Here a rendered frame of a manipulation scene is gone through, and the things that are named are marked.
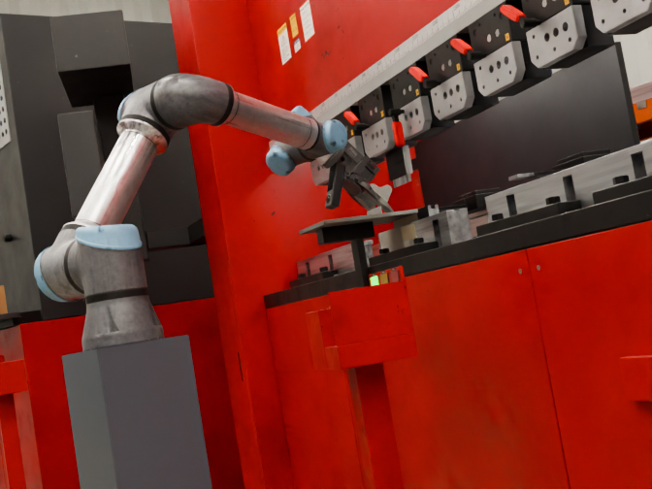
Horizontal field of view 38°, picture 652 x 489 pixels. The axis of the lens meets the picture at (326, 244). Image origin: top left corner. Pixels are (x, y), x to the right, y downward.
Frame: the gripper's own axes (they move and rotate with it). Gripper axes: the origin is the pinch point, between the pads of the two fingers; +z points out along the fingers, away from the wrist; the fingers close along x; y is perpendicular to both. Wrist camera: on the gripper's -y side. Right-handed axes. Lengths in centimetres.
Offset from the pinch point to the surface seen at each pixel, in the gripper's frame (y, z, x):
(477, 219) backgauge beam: 20.2, 23.2, 3.6
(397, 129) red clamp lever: 12.5, -14.0, -15.0
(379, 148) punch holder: 14.0, -11.0, 2.2
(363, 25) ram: 36, -36, 1
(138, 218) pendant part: -10, -41, 140
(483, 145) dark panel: 58, 21, 36
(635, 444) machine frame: -40, 36, -92
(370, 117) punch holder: 20.3, -17.9, 5.4
